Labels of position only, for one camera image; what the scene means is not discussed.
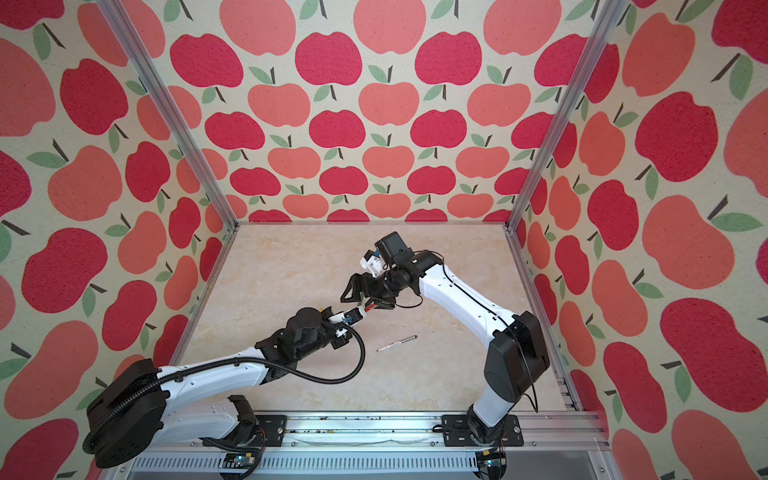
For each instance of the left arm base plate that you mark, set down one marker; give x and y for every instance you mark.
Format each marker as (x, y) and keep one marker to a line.
(250, 433)

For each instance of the white pen right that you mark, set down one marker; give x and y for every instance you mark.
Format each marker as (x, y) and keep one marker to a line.
(397, 343)

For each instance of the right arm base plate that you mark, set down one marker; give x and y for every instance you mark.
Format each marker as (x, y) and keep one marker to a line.
(467, 431)

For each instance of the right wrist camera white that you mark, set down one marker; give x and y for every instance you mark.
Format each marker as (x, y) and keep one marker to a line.
(372, 263)

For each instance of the aluminium frame rail front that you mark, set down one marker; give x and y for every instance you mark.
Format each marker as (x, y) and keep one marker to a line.
(393, 445)

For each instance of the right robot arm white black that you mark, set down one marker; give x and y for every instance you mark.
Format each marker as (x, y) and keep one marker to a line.
(516, 352)

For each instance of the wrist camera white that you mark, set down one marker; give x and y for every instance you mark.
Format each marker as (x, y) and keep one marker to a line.
(349, 317)
(372, 263)

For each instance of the right aluminium frame post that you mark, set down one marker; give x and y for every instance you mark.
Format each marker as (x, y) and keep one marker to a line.
(601, 33)

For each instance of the aluminium frame post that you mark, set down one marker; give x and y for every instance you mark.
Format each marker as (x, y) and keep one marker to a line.
(601, 33)
(130, 41)

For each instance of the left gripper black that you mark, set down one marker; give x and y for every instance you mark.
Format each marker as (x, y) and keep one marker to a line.
(342, 341)

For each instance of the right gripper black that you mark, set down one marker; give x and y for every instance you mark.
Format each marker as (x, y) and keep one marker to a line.
(367, 279)

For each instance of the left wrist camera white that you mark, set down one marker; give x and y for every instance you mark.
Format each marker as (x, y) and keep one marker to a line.
(349, 317)

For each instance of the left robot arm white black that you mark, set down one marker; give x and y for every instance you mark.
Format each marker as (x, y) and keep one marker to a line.
(141, 406)

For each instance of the left aluminium frame post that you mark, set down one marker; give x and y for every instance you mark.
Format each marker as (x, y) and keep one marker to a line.
(130, 41)

